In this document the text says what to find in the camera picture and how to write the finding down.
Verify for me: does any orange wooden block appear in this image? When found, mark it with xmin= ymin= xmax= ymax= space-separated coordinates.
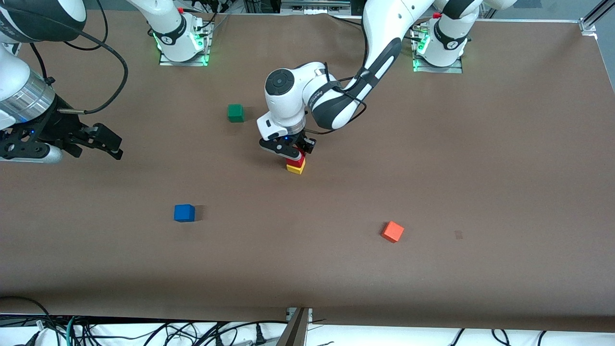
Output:
xmin=381 ymin=221 xmax=405 ymax=244

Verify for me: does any brown paper table cover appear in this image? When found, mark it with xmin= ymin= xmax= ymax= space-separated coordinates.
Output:
xmin=0 ymin=10 xmax=615 ymax=332

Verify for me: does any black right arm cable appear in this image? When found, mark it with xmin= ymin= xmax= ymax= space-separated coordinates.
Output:
xmin=26 ymin=0 xmax=129 ymax=115

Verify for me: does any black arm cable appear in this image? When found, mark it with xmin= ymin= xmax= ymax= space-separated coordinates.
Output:
xmin=26 ymin=0 xmax=129 ymax=115
xmin=303 ymin=62 xmax=368 ymax=136

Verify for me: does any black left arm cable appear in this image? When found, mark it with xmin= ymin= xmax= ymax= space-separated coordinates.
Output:
xmin=303 ymin=62 xmax=368 ymax=136

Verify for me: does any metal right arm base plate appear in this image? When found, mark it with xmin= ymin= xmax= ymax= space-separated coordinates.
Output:
xmin=159 ymin=22 xmax=211 ymax=67

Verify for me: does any grey base cable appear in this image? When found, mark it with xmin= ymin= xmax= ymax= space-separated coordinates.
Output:
xmin=206 ymin=13 xmax=231 ymax=49

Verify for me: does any metal rail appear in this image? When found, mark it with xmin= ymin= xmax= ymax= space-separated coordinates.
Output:
xmin=281 ymin=0 xmax=351 ymax=15

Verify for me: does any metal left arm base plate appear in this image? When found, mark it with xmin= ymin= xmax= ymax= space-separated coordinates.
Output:
xmin=412 ymin=26 xmax=464 ymax=74

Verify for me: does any thick black curved cable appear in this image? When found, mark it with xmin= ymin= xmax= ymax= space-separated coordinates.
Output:
xmin=0 ymin=296 xmax=49 ymax=332

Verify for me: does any aluminium profile with bracket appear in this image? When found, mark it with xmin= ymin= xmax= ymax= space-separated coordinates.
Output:
xmin=276 ymin=308 xmax=313 ymax=346

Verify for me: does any black cable bundle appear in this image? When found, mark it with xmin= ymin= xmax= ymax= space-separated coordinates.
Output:
xmin=0 ymin=312 xmax=289 ymax=346

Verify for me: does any aluminium frame corner profile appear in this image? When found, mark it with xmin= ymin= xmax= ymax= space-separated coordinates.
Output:
xmin=579 ymin=0 xmax=615 ymax=34

